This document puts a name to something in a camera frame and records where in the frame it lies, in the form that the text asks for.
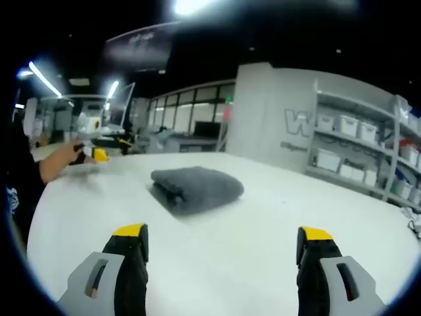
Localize white cable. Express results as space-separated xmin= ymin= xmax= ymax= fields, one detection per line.
xmin=401 ymin=206 xmax=421 ymax=240

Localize grey metal shelving unit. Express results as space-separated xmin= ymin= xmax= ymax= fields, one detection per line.
xmin=305 ymin=78 xmax=421 ymax=213

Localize row of white storage boxes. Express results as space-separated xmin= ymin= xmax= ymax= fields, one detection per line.
xmin=315 ymin=113 xmax=421 ymax=207

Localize white framed board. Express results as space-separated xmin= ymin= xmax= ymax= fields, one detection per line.
xmin=107 ymin=82 xmax=136 ymax=130

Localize black monitor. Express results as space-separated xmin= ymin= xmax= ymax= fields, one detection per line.
xmin=193 ymin=120 xmax=222 ymax=137

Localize grey towel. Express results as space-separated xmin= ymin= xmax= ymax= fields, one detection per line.
xmin=151 ymin=166 xmax=245 ymax=217

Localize grey step ladder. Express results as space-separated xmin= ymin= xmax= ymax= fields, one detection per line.
xmin=214 ymin=97 xmax=235 ymax=153

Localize long ceiling light tube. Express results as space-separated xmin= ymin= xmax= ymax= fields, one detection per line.
xmin=28 ymin=61 xmax=63 ymax=99

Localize person's left hand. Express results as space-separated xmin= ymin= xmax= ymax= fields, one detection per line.
xmin=67 ymin=140 xmax=88 ymax=166

